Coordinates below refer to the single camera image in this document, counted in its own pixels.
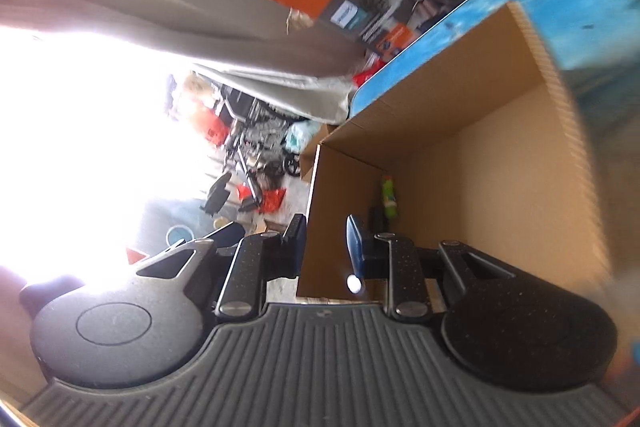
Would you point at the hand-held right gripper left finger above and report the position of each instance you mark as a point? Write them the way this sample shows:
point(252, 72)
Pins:
point(298, 239)

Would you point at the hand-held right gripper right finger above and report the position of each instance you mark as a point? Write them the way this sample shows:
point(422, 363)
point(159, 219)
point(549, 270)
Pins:
point(355, 244)

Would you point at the small green tube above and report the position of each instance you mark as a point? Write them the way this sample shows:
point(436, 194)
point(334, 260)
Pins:
point(389, 199)

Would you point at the large brown cardboard box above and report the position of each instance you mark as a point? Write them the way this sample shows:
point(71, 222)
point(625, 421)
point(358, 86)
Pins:
point(500, 187)

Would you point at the red plastic bag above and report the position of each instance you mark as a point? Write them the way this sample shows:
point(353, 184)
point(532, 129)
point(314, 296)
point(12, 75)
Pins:
point(272, 200)

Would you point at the black stool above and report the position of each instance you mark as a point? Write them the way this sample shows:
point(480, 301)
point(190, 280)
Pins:
point(216, 194)

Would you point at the pale green plastic bag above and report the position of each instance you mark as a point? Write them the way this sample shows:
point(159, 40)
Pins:
point(300, 137)

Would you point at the folded wheelchair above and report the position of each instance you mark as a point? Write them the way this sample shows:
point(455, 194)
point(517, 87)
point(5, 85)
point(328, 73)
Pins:
point(255, 132)

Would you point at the grey printed floor mat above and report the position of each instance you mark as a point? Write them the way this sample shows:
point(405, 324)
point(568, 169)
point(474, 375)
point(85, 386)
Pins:
point(180, 234)

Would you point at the brown paper bag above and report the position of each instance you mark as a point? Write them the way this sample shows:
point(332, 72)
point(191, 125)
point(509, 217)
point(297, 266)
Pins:
point(300, 19)

